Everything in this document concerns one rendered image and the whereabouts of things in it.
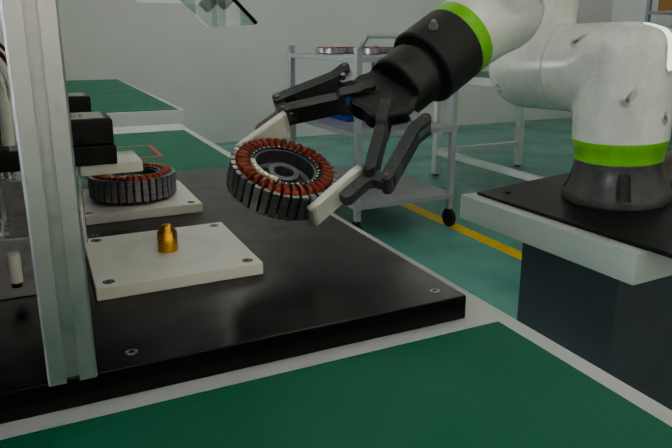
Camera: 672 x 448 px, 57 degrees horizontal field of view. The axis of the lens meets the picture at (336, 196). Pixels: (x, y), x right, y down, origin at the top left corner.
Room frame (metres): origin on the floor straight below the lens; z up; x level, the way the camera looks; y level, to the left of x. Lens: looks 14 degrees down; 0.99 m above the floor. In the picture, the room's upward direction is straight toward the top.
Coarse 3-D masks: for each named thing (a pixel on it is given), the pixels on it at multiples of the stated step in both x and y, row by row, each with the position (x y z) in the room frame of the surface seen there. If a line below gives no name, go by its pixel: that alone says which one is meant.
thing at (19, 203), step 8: (16, 176) 0.74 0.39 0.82; (8, 184) 0.71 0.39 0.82; (16, 184) 0.72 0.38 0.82; (8, 192) 0.71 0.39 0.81; (16, 192) 0.72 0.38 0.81; (8, 200) 0.71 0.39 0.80; (16, 200) 0.72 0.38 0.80; (24, 200) 0.72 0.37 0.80; (8, 208) 0.71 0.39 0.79; (16, 208) 0.71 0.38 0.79; (24, 208) 0.72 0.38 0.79; (8, 216) 0.71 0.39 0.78; (16, 216) 0.71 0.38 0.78
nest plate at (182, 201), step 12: (84, 192) 0.83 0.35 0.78; (180, 192) 0.83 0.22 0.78; (84, 204) 0.77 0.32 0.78; (96, 204) 0.77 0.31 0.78; (108, 204) 0.77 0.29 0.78; (120, 204) 0.77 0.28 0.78; (144, 204) 0.77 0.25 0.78; (156, 204) 0.77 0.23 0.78; (168, 204) 0.77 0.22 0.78; (180, 204) 0.77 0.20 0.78; (192, 204) 0.77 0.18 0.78; (96, 216) 0.72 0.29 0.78; (108, 216) 0.72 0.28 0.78; (120, 216) 0.73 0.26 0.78; (132, 216) 0.74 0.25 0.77; (144, 216) 0.74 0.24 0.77; (156, 216) 0.75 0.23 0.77
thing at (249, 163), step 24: (240, 144) 0.64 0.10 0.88; (264, 144) 0.65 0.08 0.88; (288, 144) 0.66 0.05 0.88; (240, 168) 0.59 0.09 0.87; (264, 168) 0.64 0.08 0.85; (288, 168) 0.63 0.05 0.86; (312, 168) 0.63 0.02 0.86; (240, 192) 0.58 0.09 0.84; (264, 192) 0.57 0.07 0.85; (288, 192) 0.57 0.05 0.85; (312, 192) 0.58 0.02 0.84; (288, 216) 0.58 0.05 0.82
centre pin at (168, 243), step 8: (168, 224) 0.59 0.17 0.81; (160, 232) 0.58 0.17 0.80; (168, 232) 0.58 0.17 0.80; (176, 232) 0.59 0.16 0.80; (160, 240) 0.58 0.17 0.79; (168, 240) 0.58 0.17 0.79; (176, 240) 0.59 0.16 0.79; (160, 248) 0.58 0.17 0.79; (168, 248) 0.58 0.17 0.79; (176, 248) 0.59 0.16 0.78
